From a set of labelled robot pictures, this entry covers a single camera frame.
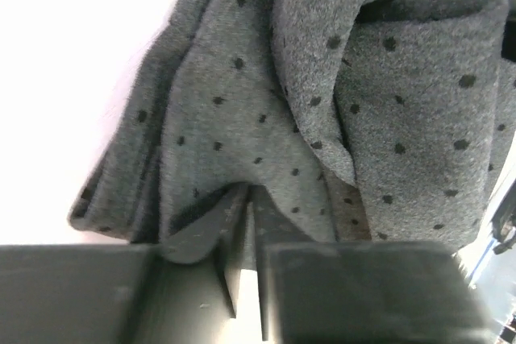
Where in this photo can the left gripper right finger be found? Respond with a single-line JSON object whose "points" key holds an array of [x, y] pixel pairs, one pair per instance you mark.
{"points": [[358, 292]]}

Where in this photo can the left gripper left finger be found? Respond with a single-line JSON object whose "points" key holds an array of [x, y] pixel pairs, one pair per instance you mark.
{"points": [[184, 292]]}

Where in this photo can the dark grey dotted skirt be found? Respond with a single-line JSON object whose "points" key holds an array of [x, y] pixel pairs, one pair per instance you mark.
{"points": [[380, 119]]}

